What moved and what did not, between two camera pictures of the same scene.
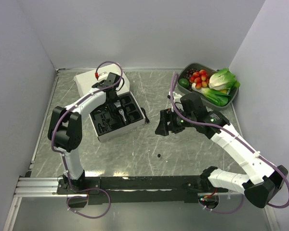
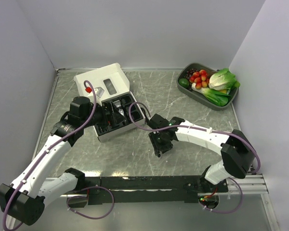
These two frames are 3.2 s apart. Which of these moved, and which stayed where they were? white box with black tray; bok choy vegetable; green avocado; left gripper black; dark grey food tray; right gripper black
Moved: left gripper black; right gripper black
Stayed: bok choy vegetable; green avocado; dark grey food tray; white box with black tray
